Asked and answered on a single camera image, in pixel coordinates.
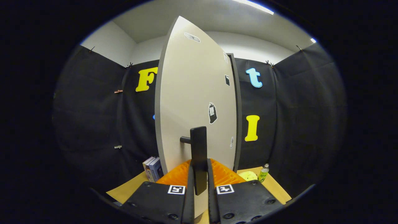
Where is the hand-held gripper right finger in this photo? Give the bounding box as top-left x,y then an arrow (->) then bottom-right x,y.
207,158 -> 285,224

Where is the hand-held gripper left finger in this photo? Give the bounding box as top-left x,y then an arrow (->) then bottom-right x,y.
121,159 -> 196,224

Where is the grey shoe cabinet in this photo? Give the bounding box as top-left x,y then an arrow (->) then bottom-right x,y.
227,53 -> 243,173

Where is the beige shoe cabinet door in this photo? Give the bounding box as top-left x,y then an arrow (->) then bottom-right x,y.
155,16 -> 237,220

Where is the yellow plush toy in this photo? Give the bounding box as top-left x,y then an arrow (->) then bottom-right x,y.
239,171 -> 258,182

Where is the blue book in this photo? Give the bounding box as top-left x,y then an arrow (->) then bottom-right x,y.
149,157 -> 164,182

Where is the white book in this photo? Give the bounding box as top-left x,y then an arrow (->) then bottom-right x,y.
143,156 -> 156,182

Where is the small green bottle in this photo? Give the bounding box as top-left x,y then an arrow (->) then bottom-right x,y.
258,164 -> 270,183

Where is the black backdrop cloth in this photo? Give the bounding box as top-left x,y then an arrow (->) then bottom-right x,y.
53,42 -> 347,198

